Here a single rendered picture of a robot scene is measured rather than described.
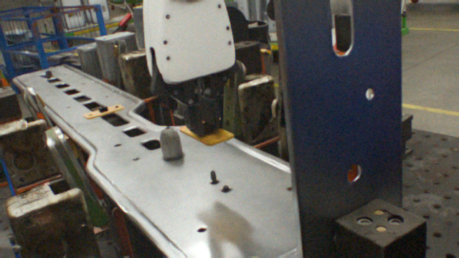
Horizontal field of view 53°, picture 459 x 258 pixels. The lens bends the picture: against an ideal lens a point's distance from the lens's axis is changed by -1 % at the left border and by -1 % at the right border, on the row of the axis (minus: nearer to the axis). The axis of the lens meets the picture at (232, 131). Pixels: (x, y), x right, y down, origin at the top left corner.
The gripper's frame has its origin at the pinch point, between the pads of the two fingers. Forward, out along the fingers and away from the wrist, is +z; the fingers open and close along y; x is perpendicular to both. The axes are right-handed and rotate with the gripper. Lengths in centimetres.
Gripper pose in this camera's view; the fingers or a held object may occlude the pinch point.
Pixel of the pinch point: (202, 115)
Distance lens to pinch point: 59.4
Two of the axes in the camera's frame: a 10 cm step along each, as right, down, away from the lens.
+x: 5.4, 2.4, -8.1
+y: -8.3, 3.0, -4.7
